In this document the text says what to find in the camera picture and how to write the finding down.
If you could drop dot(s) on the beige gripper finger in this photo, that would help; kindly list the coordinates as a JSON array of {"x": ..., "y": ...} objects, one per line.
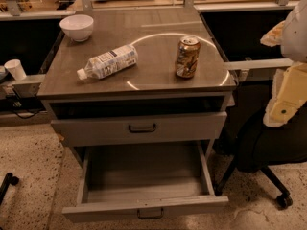
[
  {"x": 289, "y": 94},
  {"x": 274, "y": 36}
]

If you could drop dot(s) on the orange soda can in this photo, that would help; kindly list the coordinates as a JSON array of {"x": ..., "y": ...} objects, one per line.
[{"x": 187, "y": 56}]

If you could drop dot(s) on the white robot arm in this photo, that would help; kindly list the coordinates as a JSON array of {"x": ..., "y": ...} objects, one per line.
[{"x": 294, "y": 35}]

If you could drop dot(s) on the grey middle drawer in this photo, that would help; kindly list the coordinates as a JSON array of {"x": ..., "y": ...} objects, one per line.
[{"x": 139, "y": 129}]

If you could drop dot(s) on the grey drawer cabinet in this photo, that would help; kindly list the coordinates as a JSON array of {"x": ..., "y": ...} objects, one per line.
[{"x": 151, "y": 86}]

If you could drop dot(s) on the grey open bottom drawer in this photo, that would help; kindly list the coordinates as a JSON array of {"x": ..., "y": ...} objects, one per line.
[{"x": 144, "y": 181}]

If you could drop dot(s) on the black office chair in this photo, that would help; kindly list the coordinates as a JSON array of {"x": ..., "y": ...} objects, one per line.
[{"x": 254, "y": 146}]

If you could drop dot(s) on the clear plastic water bottle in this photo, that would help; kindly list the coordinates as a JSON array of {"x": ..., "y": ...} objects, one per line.
[{"x": 109, "y": 63}]

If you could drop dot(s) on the white ceramic bowl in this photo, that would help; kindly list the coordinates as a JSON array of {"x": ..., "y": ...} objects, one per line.
[{"x": 78, "y": 27}]

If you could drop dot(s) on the white paper cup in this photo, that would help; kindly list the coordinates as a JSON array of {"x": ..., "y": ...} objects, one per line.
[{"x": 15, "y": 68}]

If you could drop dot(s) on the black caster leg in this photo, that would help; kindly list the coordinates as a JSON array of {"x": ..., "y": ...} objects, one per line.
[{"x": 8, "y": 180}]

